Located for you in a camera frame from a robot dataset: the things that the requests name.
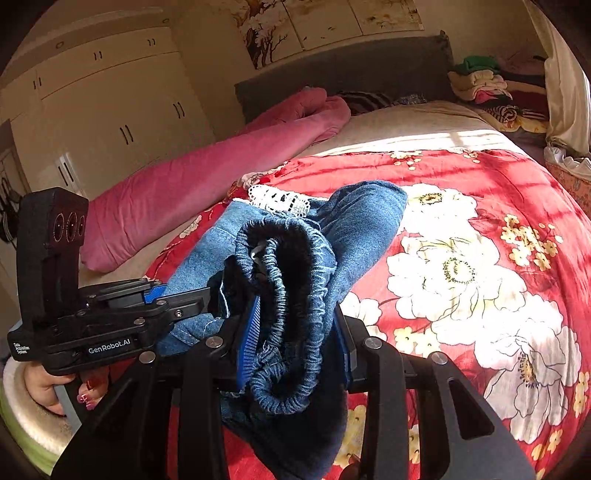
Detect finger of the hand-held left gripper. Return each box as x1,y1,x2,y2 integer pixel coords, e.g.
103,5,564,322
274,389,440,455
154,286,218,326
139,278,168,305

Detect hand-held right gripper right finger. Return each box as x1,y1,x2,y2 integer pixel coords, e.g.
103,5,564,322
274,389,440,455
335,305,536,480

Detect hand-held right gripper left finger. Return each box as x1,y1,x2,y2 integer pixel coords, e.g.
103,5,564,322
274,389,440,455
51,295,264,480

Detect person's left forearm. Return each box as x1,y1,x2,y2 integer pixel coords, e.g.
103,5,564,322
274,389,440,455
0,355,71,476

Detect person's left hand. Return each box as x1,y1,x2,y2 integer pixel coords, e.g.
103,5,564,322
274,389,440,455
23,362,112,416

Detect hanging dark clothes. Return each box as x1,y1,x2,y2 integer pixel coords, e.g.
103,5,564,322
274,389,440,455
0,175,25,243

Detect pink rolled quilt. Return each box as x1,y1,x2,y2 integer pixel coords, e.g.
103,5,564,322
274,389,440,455
81,87,352,272

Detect cream wardrobe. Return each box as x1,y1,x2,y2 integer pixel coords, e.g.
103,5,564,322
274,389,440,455
0,25,218,217

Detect red floral blanket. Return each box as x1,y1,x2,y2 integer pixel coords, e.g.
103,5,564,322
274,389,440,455
145,148,591,480

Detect black white striped cloth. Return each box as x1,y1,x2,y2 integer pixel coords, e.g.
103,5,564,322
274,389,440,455
337,91,394,116

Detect floral fabric basket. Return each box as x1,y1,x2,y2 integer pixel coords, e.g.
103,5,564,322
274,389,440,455
544,143,591,217

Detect grey headboard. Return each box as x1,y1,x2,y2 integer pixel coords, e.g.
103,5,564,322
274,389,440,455
235,32,455,124

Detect pile of folded clothes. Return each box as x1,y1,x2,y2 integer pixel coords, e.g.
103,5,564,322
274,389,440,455
448,54,552,134

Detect white curtain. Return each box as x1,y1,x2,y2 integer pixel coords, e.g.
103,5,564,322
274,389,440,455
526,0,591,149

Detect floral wall painting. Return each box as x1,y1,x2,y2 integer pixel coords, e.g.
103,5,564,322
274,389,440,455
231,0,426,71

